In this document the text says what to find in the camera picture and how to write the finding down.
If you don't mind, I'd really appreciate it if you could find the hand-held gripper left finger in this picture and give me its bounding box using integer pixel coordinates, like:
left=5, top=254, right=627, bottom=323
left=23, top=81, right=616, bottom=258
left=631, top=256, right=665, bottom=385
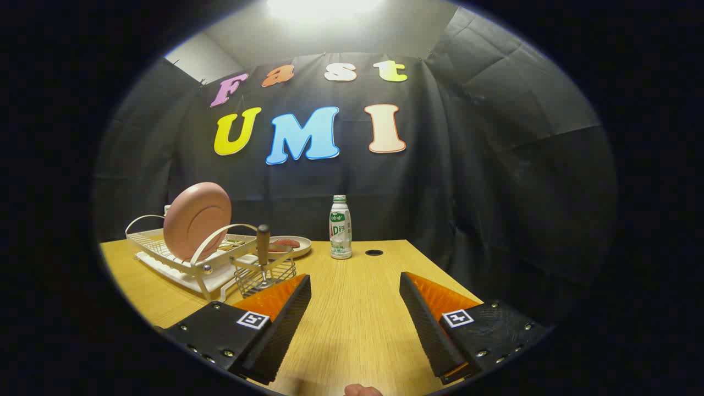
left=159, top=274, right=312, bottom=386

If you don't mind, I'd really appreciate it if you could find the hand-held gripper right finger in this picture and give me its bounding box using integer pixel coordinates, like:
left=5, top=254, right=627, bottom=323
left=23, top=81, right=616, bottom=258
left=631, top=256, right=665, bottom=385
left=399, top=271, right=552, bottom=386

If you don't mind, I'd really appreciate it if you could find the metal wire basket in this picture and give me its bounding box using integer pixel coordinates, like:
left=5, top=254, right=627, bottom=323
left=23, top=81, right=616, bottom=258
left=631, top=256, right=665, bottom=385
left=230, top=254, right=298, bottom=299

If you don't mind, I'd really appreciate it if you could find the wooden handled spoon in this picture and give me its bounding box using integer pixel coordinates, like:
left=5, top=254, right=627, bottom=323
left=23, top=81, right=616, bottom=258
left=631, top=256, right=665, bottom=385
left=256, top=224, right=273, bottom=291

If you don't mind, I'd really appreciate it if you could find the pink plate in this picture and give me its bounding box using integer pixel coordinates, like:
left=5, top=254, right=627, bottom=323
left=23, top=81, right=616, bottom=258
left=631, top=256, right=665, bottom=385
left=163, top=182, right=233, bottom=262

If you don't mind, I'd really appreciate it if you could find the white wire dish rack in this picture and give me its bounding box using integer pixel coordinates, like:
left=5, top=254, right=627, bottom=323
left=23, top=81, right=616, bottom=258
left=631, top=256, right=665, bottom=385
left=125, top=214, right=265, bottom=302

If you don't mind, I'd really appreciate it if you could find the beige round plate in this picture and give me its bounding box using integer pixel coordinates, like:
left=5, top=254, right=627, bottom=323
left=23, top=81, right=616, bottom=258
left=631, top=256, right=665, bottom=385
left=266, top=235, right=312, bottom=260

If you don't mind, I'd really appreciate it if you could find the white green drink bottle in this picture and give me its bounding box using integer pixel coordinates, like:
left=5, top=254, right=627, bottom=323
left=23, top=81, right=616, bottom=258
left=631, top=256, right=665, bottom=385
left=329, top=195, right=353, bottom=260

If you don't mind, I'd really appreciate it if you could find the white ribbed drain tray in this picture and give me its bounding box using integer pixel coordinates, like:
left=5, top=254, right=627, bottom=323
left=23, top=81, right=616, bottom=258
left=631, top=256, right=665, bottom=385
left=135, top=251, right=259, bottom=295

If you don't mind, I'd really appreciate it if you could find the black backdrop cloth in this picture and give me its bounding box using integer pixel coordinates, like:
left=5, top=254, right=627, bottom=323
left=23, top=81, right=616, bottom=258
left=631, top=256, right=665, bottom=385
left=93, top=5, right=619, bottom=331

